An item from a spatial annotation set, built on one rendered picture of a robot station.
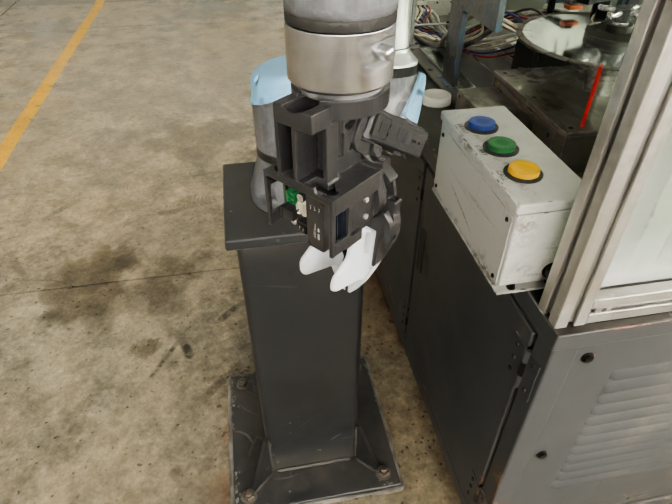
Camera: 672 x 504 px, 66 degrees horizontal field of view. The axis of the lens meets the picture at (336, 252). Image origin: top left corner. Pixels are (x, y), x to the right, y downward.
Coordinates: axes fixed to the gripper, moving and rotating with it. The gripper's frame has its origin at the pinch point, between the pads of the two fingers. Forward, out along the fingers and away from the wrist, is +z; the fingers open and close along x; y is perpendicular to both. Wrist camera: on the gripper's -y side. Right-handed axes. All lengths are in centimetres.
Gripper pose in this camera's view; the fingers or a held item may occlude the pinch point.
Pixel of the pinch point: (353, 275)
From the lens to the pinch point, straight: 51.2
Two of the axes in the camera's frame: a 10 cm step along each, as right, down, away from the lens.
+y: -6.5, 4.8, -5.9
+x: 7.6, 4.1, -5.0
